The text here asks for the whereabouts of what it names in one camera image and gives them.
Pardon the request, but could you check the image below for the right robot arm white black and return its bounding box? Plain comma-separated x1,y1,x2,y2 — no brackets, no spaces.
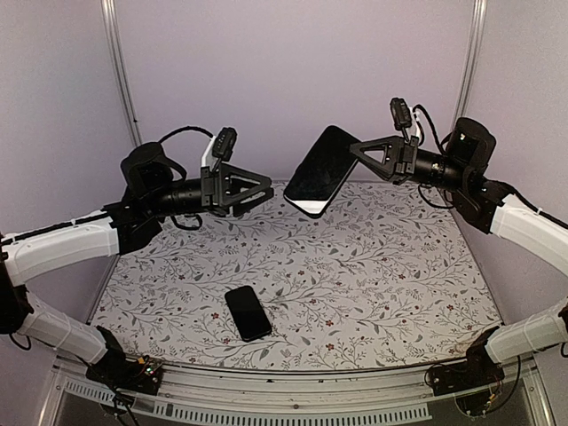
350,117,567,387

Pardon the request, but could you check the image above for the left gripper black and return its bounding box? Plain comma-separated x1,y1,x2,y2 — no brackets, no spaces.
146,160,275,217

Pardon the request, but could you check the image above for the right aluminium frame post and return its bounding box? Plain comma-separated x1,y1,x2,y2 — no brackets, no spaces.
452,0,488,122

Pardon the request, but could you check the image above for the aluminium frame post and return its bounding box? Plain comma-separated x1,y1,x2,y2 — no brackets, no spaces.
100,0,142,146
452,0,488,122

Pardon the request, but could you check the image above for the large black phone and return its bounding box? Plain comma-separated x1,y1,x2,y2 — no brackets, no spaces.
283,125,360,218

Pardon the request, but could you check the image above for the right camera cable black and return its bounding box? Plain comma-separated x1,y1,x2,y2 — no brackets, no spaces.
412,104,449,152

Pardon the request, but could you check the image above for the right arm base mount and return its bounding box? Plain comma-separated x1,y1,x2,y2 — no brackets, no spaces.
424,327,505,396

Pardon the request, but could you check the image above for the small black phone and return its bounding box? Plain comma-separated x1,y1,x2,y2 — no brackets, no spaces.
225,285,272,343

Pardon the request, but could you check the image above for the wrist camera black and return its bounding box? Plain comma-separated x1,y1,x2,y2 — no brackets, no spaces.
211,127,237,162
390,98,412,131

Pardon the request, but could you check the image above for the left aluminium frame post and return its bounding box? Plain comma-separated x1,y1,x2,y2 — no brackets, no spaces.
100,0,142,146

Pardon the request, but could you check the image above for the floral patterned table mat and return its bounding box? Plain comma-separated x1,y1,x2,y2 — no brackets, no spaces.
92,183,501,371

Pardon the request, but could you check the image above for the front aluminium rail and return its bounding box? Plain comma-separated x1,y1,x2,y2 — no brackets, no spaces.
39,356,554,425

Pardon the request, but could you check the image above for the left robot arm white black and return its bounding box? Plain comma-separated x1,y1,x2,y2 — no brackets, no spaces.
1,138,273,385

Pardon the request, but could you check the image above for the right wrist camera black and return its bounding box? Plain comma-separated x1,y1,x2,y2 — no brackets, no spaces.
390,98,412,131

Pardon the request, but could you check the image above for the camera cable black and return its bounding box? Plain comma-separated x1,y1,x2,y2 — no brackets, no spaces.
412,104,449,152
158,126,218,146

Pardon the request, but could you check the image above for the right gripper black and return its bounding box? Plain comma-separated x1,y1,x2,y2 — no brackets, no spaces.
351,133,471,192

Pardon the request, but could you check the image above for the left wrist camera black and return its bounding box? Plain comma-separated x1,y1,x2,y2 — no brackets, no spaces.
211,127,237,162

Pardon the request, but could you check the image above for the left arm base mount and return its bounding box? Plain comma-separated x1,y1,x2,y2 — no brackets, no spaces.
85,326,163,396

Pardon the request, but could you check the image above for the left camera cable black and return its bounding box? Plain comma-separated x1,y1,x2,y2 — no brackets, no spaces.
158,126,218,146

